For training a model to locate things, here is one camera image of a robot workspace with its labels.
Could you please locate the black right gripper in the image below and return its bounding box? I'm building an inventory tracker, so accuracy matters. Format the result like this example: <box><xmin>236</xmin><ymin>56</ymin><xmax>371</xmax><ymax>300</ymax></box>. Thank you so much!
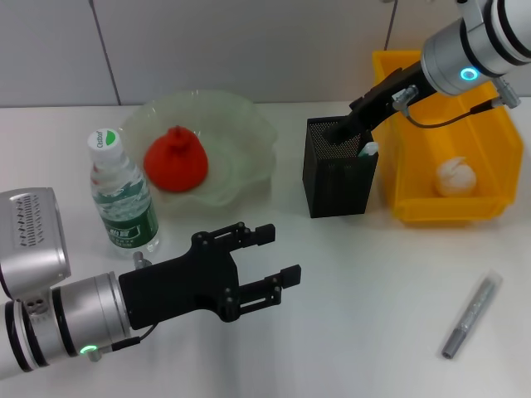
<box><xmin>322</xmin><ymin>61</ymin><xmax>437</xmax><ymax>145</ymax></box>

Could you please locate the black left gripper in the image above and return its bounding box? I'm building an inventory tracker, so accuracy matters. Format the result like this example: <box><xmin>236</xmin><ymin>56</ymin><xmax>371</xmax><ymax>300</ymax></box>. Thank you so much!
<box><xmin>118</xmin><ymin>221</ymin><xmax>303</xmax><ymax>332</ymax></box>

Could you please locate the green white pen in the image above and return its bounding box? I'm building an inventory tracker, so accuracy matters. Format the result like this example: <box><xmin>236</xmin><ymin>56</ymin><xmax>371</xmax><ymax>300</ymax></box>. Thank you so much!
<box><xmin>357</xmin><ymin>141</ymin><xmax>381</xmax><ymax>159</ymax></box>

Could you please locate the white paper ball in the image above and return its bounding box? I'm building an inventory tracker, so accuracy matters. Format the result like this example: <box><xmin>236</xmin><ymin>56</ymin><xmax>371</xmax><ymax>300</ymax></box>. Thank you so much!
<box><xmin>433</xmin><ymin>154</ymin><xmax>479</xmax><ymax>197</ymax></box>

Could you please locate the red orange fruit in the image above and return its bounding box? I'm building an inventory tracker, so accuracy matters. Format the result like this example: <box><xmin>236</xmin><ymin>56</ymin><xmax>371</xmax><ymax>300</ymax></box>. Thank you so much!
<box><xmin>143</xmin><ymin>125</ymin><xmax>210</xmax><ymax>193</ymax></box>

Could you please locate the clear green-label water bottle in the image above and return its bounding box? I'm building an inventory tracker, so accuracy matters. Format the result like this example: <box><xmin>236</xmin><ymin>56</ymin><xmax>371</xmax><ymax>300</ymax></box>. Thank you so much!
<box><xmin>86</xmin><ymin>127</ymin><xmax>161</xmax><ymax>260</ymax></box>

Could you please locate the grey marker pen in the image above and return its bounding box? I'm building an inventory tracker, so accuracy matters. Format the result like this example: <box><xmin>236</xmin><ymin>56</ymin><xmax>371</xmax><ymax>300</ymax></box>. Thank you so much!
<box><xmin>436</xmin><ymin>270</ymin><xmax>503</xmax><ymax>360</ymax></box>

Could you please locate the black mesh pen holder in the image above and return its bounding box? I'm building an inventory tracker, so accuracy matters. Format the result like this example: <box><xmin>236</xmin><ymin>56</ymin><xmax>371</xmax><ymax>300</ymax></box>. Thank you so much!
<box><xmin>301</xmin><ymin>114</ymin><xmax>380</xmax><ymax>220</ymax></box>

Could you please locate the green glass fruit plate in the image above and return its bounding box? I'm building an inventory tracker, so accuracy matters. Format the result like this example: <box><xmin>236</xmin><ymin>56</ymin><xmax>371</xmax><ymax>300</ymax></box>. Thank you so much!
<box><xmin>119</xmin><ymin>89</ymin><xmax>278</xmax><ymax>208</ymax></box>

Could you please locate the yellow plastic bin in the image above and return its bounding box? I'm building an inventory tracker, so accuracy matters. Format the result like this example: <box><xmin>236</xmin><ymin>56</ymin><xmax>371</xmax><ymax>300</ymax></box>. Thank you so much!
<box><xmin>371</xmin><ymin>49</ymin><xmax>524</xmax><ymax>227</ymax></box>

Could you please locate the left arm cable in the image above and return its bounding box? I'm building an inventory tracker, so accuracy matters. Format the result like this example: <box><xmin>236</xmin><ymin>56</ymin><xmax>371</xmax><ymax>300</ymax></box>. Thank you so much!
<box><xmin>86</xmin><ymin>323</ymin><xmax>161</xmax><ymax>362</ymax></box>

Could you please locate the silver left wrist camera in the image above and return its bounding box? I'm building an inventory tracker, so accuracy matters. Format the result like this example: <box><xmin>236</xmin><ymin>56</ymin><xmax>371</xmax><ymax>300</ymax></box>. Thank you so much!
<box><xmin>0</xmin><ymin>187</ymin><xmax>72</xmax><ymax>302</ymax></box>

